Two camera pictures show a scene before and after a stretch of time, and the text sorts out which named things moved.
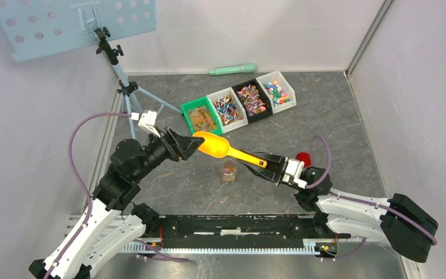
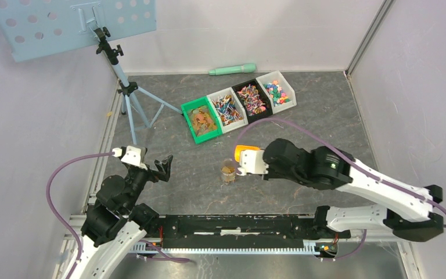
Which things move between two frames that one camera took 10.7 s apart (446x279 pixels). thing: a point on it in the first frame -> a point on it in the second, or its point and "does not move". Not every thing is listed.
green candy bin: x=200 y=117 does not move
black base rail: x=240 y=233 does not move
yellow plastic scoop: x=216 y=145 -> x=239 y=148
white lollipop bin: x=228 y=109 does not move
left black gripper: x=179 y=146 -> x=166 y=165
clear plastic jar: x=229 y=167 does not move
